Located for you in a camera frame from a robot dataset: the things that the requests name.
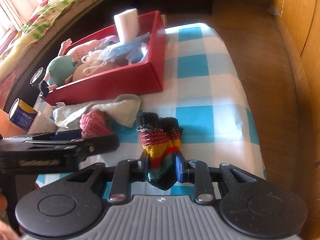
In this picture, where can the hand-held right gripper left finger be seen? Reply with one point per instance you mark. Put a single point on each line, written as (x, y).
(147, 166)

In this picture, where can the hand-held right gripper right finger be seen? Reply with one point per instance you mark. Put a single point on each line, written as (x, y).
(178, 168)

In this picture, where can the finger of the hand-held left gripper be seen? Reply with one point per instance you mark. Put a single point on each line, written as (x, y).
(105, 145)
(67, 134)

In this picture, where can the striped knitted sock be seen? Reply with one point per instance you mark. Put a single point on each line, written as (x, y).
(160, 150)

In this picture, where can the pink knitted cloth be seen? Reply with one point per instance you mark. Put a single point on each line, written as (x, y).
(93, 123)

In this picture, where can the cream soft cloth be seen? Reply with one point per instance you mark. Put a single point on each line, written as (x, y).
(85, 73)

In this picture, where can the red cardboard box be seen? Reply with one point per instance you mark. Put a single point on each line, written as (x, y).
(120, 80)

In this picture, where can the pink pig plush toy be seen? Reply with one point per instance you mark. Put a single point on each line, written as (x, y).
(60, 67)

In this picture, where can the blue face mask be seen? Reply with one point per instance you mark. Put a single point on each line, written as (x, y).
(125, 49)

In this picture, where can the purple fluffy cloth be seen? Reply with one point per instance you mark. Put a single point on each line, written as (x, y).
(110, 39)

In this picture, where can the white roll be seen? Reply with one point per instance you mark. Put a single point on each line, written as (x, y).
(126, 25)

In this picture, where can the speckled beige block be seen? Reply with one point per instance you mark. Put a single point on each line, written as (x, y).
(42, 123)

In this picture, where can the blue drink can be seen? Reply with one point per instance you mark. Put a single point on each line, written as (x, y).
(22, 117)

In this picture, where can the pale green towel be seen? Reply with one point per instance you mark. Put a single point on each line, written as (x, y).
(120, 107)

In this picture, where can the dark green drink can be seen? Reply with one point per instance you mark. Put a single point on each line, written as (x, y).
(37, 77)

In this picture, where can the pink bed sheet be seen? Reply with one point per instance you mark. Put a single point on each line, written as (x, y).
(6, 85)

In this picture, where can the blue checked tablecloth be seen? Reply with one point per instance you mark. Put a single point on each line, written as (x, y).
(212, 80)

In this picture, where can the floral quilt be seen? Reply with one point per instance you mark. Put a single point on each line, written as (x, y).
(50, 10)

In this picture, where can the light curtain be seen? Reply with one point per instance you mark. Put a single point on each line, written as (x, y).
(10, 12)

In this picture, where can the wooden wardrobe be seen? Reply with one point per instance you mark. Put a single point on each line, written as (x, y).
(300, 17)

